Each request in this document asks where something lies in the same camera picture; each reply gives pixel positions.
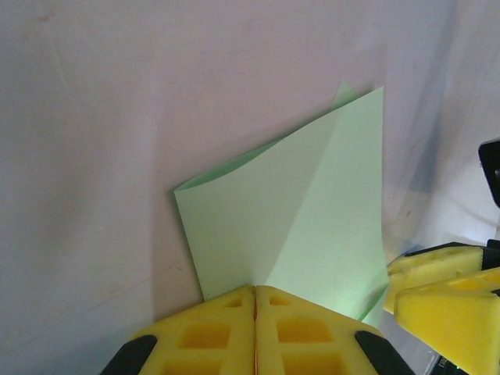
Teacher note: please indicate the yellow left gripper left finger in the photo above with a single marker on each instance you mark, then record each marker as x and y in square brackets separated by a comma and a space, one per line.
[203, 343]

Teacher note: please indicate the light green paper sheet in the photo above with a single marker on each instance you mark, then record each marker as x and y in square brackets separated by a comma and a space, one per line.
[293, 215]

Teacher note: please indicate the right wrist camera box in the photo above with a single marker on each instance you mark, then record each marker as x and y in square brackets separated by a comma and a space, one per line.
[491, 176]

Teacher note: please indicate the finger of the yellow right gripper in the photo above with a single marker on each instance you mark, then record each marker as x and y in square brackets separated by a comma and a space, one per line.
[441, 316]
[433, 261]

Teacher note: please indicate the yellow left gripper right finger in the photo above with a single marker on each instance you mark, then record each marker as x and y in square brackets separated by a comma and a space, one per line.
[308, 343]

